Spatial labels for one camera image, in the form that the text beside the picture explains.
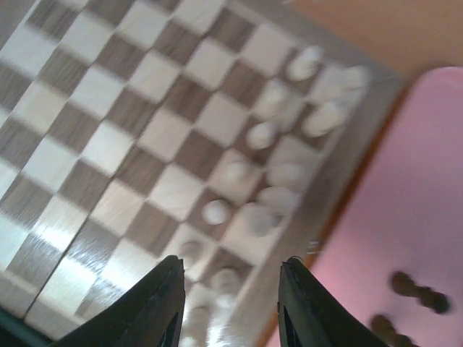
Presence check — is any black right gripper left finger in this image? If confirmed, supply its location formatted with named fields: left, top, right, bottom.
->
left=52, top=255, right=185, bottom=347

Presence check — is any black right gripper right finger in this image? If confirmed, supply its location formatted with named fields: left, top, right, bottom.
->
left=278, top=257, right=385, bottom=347

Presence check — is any light wooden chess piece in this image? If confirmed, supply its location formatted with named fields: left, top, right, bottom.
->
left=211, top=267, right=239, bottom=293
left=267, top=163, right=307, bottom=189
left=257, top=187, right=300, bottom=215
left=301, top=101, right=348, bottom=137
left=247, top=205, right=279, bottom=237

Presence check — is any light wooden pawn piece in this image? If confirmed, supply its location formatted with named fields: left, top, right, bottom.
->
left=246, top=121, right=279, bottom=150
left=224, top=160, right=252, bottom=184
left=202, top=200, right=230, bottom=226
left=286, top=46, right=324, bottom=82
left=258, top=81, right=289, bottom=119

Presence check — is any dark chess piece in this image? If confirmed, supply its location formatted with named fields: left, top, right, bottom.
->
left=389, top=271, right=451, bottom=314
left=370, top=314, right=417, bottom=347

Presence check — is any wooden chessboard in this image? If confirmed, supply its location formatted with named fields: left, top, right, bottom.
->
left=1, top=1, right=402, bottom=346

